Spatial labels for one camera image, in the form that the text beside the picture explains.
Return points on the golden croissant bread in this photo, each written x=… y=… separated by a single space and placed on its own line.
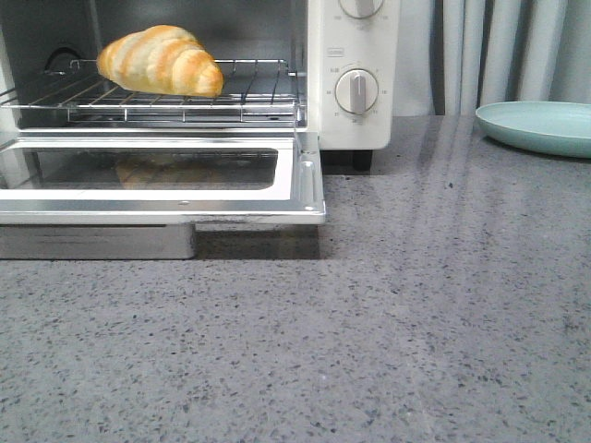
x=162 y=59

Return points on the silver glass oven door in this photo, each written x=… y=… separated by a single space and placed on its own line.
x=145 y=194

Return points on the lower oven timer knob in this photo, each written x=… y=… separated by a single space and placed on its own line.
x=356 y=91

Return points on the white toaster oven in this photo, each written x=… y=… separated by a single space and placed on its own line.
x=315 y=38

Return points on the upper oven temperature knob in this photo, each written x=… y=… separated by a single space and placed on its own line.
x=360 y=9

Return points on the grey curtain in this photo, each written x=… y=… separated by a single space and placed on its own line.
x=454 y=56

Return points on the light teal plate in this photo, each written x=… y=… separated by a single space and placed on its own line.
x=553 y=128

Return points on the metal wire oven rack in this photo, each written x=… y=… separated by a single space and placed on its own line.
x=256 y=92

